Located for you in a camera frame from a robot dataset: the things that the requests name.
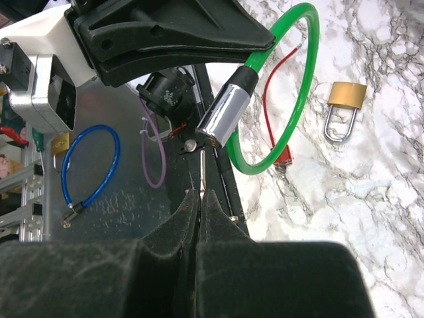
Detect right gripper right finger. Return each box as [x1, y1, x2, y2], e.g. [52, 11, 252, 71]
[195, 189, 374, 317]

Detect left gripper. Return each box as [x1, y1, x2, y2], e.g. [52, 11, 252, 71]
[64, 1, 276, 87]

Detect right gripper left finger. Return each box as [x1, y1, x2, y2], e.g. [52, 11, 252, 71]
[1, 190, 199, 317]

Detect green cable lock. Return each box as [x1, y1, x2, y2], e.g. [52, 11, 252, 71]
[194, 2, 321, 176]

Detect red cable lock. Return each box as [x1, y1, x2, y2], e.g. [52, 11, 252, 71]
[262, 43, 302, 169]

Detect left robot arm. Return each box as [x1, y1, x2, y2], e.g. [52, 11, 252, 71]
[64, 1, 276, 117]

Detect spare brass padlock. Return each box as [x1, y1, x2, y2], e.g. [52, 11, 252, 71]
[51, 132, 71, 173]

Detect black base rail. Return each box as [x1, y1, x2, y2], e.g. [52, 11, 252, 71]
[165, 62, 249, 239]

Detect blue cable lock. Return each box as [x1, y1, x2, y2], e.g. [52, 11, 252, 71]
[60, 125, 121, 229]

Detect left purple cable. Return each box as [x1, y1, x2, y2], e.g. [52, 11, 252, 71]
[138, 99, 167, 189]

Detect green handled tool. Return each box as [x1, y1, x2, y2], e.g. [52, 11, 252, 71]
[32, 128, 44, 153]

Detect red handled tool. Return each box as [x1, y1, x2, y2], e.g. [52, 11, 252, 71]
[0, 126, 28, 146]

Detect aluminium frame shelving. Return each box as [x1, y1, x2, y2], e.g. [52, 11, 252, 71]
[1, 162, 44, 242]

